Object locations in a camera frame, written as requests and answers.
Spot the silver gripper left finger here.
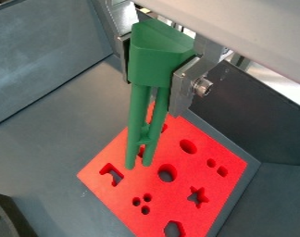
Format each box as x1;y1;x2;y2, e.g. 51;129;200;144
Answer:
108;0;140;82

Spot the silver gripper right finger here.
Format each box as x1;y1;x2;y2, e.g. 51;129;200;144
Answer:
169;34;225;118

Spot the green three prong object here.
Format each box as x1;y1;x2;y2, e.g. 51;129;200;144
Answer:
125;19;194;169

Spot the black curved fixture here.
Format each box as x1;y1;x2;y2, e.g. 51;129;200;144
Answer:
0;194;38;237

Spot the red shape sorter block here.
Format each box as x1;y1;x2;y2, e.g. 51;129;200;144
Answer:
77;117;248;237

